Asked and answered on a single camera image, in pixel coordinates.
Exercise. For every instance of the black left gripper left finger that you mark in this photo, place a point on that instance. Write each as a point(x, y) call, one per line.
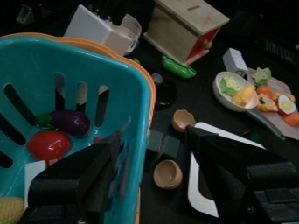
point(78, 180)

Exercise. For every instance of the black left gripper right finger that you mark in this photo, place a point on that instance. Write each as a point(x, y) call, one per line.
point(234, 175)

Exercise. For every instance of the yellow toy banana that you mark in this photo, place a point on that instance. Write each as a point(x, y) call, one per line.
point(245, 94)

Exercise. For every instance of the red toy tomato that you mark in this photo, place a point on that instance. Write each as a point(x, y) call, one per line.
point(49, 145)

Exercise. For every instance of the brown toy egg shell half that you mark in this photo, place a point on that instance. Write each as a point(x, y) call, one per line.
point(182, 119)
point(168, 175)

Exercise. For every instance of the small grey cube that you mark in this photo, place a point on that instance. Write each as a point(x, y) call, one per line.
point(170, 145)

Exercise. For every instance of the yellow toy corn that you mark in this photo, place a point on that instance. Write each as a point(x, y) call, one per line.
point(11, 210)

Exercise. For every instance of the purple toy eggplant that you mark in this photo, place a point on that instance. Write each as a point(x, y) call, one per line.
point(73, 122)

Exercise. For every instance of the pink cutting board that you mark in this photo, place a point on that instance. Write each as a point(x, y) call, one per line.
point(274, 124)

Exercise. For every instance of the orange toy fruit half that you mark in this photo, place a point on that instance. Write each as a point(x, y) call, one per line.
point(292, 119)

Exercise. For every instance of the yellow orange toy pepper piece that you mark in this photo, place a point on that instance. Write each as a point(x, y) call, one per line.
point(268, 105)

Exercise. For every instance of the toy egg slice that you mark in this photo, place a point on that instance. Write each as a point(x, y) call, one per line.
point(286, 105)

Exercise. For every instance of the orange toy fruit wedge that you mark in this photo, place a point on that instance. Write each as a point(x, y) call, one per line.
point(277, 95)

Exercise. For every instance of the orange toy fruit piece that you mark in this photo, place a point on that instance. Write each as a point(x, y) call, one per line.
point(265, 90)

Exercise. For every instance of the green star fruit slice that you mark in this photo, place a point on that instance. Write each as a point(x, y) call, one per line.
point(262, 75)
point(230, 84)

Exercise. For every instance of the black glossy round toy pot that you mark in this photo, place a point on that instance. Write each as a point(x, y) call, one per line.
point(166, 93)

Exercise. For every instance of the white ribbed toy block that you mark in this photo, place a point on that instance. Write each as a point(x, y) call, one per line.
point(234, 59)

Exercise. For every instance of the green toy pea pod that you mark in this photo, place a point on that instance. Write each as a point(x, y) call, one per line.
point(177, 67)

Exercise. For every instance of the teal basket with orange rim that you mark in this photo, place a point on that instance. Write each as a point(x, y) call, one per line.
point(35, 61)

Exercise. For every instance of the green toy leaf piece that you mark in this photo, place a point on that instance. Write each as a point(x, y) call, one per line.
point(136, 60)

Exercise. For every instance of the white toy kitchen appliance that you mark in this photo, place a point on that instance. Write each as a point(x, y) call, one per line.
point(90, 27)

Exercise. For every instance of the white round toy bowl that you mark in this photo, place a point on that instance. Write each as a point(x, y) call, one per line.
point(134, 24)

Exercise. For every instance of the metal frame corner bracket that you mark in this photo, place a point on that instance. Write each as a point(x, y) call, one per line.
point(26, 13)

